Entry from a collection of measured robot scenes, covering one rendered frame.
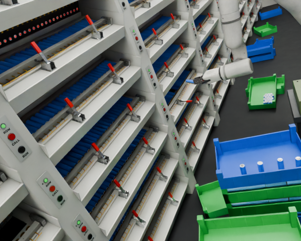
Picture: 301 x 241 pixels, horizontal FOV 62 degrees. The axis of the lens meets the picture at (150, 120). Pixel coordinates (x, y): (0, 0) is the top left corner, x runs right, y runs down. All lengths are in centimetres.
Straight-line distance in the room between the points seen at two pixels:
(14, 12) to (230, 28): 95
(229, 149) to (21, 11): 87
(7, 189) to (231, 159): 78
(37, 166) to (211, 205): 105
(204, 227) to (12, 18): 85
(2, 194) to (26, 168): 8
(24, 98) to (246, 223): 78
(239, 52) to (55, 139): 108
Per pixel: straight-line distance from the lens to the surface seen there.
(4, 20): 79
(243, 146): 109
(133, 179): 113
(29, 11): 84
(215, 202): 156
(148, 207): 126
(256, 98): 230
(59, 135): 85
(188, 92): 165
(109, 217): 104
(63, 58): 90
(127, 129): 109
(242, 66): 142
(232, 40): 137
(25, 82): 80
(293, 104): 170
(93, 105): 94
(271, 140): 109
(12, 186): 76
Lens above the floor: 119
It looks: 28 degrees down
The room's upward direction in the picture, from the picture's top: 23 degrees counter-clockwise
